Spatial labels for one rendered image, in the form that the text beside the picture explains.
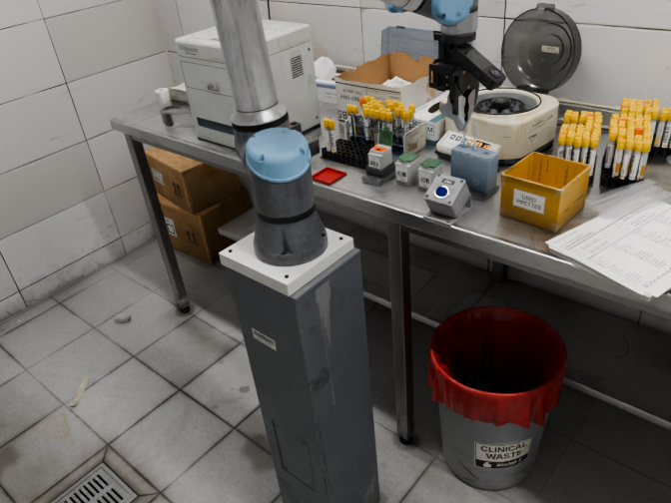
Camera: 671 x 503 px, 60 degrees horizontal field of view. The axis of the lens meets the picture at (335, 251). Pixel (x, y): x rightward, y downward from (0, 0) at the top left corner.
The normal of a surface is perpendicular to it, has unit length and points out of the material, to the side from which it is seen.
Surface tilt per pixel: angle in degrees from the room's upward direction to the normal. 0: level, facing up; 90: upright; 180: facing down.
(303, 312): 90
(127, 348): 0
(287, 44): 89
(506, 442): 94
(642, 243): 1
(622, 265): 0
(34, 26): 90
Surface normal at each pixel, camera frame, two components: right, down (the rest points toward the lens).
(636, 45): -0.64, 0.48
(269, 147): -0.04, -0.77
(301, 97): 0.76, 0.30
